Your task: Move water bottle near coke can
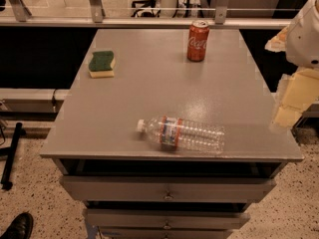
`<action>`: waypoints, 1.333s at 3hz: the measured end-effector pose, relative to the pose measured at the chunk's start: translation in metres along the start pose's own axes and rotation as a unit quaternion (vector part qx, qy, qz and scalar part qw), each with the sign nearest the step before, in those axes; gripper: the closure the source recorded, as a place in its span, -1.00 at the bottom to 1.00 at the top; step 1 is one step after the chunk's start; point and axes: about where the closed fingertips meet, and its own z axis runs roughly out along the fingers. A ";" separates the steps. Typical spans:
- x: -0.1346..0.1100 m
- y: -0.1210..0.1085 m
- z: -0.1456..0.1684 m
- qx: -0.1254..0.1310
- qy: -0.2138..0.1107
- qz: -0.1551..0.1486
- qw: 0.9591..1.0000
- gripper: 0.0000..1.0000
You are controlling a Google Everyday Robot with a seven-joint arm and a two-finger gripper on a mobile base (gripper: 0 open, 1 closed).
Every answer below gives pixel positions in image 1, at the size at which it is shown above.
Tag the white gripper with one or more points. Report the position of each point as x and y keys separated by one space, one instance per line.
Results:
x=305 y=39

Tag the red coke can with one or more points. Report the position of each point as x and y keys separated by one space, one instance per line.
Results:
x=197 y=40

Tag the clear plastic water bottle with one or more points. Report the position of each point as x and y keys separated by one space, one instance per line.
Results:
x=184 y=134

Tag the black office chair base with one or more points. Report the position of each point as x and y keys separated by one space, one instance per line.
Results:
x=145 y=8

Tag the green yellow sponge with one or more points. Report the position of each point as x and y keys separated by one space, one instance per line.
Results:
x=102 y=64

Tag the grey drawer cabinet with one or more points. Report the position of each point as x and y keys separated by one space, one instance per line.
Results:
x=168 y=148

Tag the metal glass railing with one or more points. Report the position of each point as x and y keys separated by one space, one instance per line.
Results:
x=233 y=14

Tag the middle grey drawer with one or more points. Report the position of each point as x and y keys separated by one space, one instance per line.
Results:
x=166 y=220

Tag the grey drawer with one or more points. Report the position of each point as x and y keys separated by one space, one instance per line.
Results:
x=130 y=233
x=166 y=220
x=167 y=189

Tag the bottom grey drawer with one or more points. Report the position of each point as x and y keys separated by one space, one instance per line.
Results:
x=130 y=233

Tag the top grey drawer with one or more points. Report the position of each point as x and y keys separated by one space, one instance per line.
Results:
x=167 y=189

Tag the black metal stand leg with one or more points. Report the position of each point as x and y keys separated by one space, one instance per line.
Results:
x=9 y=153

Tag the black leather shoe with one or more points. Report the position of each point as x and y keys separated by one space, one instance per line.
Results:
x=20 y=228

